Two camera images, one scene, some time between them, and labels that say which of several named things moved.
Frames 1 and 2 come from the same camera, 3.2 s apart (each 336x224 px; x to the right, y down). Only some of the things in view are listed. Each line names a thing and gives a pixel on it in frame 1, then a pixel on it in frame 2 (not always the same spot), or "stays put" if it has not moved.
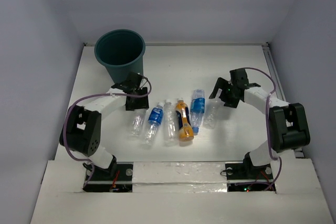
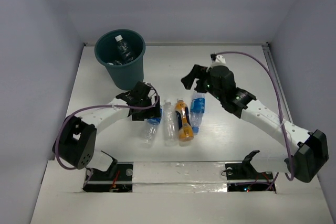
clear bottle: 170,124 stays put
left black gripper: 136,102 -> 150,111
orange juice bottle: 186,132 stays put
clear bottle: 212,110 -> 115,63
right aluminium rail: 278,82 stays put
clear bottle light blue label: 197,108 stays put
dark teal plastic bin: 122,52 stays put
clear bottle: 137,120 -> 123,46
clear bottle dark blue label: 155,121 stays put
